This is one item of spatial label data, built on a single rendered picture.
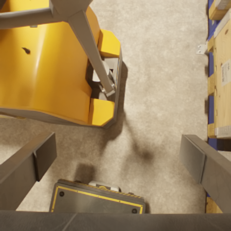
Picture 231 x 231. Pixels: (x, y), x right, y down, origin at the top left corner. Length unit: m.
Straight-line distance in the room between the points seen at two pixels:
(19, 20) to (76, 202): 1.19
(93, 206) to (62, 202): 0.24
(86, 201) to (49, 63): 0.97
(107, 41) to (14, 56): 0.77
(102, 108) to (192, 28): 1.30
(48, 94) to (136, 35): 1.30
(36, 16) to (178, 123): 1.40
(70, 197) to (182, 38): 1.80
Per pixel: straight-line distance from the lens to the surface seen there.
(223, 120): 1.21
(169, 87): 1.70
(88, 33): 0.68
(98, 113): 1.26
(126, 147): 1.57
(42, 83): 0.88
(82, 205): 1.38
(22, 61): 0.95
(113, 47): 1.47
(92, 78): 1.26
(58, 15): 0.56
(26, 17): 0.53
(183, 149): 0.17
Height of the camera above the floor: 1.57
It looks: 79 degrees down
